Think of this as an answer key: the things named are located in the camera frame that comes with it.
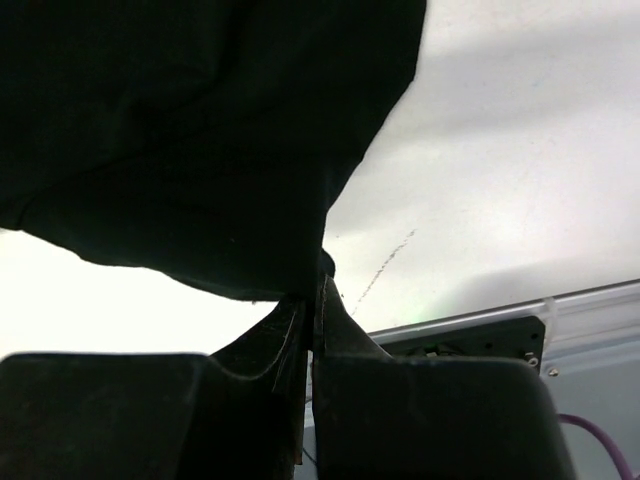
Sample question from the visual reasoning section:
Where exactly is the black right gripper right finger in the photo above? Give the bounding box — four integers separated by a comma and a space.
312, 278, 575, 480

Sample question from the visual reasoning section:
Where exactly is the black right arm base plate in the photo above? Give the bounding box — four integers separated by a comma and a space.
379, 316, 546, 373

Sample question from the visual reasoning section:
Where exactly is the black t-shirt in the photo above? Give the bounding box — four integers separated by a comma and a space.
1, 1, 427, 301

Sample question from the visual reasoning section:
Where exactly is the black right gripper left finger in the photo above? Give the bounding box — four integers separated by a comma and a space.
1, 299, 306, 479

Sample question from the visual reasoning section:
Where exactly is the aluminium rail frame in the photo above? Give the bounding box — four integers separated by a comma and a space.
372, 280, 639, 405

